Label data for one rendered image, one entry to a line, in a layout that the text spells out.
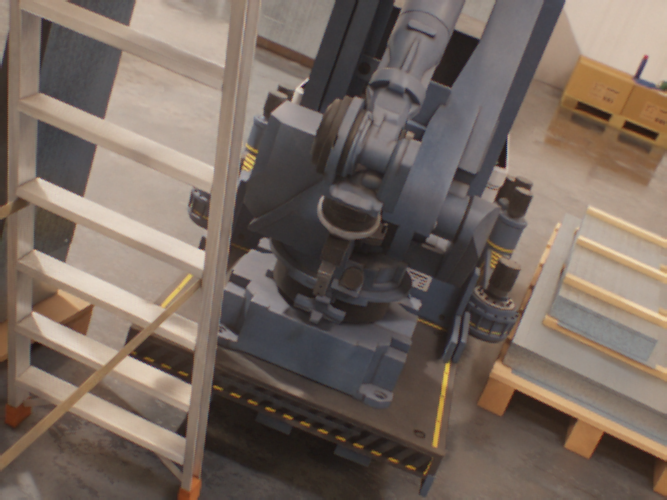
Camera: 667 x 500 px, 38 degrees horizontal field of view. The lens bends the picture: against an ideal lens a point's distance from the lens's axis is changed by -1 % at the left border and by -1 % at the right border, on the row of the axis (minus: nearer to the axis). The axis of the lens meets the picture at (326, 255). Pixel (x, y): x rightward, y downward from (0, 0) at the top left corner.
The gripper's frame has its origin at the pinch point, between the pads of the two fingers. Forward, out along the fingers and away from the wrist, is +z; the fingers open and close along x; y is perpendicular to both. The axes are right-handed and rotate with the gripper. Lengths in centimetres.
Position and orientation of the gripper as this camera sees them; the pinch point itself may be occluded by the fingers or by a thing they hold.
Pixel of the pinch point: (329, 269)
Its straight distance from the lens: 225.2
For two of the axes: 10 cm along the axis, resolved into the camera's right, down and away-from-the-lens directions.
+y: -9.3, -3.7, 0.5
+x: -2.9, 6.3, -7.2
